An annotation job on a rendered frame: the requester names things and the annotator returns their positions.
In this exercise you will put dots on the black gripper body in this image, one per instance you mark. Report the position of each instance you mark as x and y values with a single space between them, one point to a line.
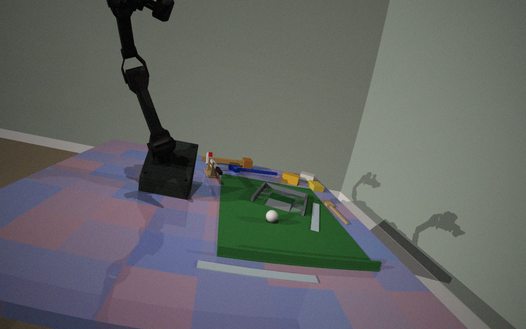
139 4

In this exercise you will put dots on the yellow block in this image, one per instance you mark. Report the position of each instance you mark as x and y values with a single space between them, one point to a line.
315 186
290 178

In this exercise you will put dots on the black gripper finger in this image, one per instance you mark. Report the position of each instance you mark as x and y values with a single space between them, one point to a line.
163 9

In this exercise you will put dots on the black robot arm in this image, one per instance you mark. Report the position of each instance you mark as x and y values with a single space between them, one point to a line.
161 145

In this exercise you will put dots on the blue golf putter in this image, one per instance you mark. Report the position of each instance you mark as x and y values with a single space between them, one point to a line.
238 169

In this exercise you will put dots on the grey flat bar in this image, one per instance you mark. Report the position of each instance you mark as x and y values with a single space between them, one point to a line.
315 217
211 266

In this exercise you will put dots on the white golf ball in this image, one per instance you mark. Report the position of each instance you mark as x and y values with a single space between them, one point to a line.
272 216

